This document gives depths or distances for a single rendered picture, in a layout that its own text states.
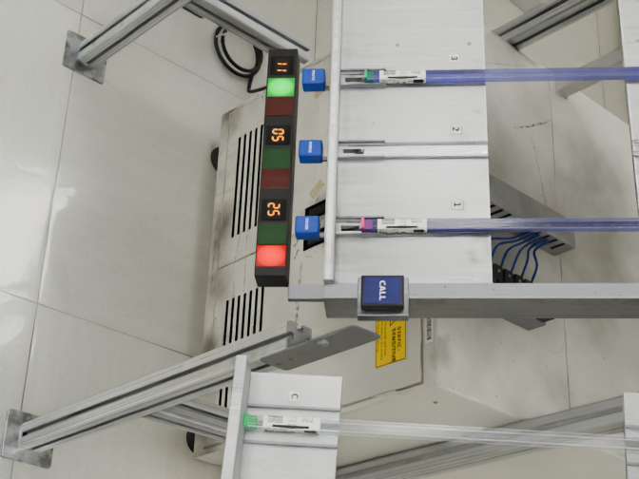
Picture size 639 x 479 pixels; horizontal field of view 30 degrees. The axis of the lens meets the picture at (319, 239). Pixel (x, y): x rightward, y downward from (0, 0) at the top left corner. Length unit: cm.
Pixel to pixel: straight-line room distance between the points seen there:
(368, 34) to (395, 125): 15
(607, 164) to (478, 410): 68
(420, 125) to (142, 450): 85
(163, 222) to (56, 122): 27
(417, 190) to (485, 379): 40
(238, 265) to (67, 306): 31
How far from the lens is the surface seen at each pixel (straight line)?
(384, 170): 151
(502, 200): 188
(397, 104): 156
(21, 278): 205
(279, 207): 151
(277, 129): 157
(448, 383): 172
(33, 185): 213
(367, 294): 138
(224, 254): 219
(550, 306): 145
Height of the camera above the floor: 167
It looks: 41 degrees down
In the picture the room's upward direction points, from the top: 66 degrees clockwise
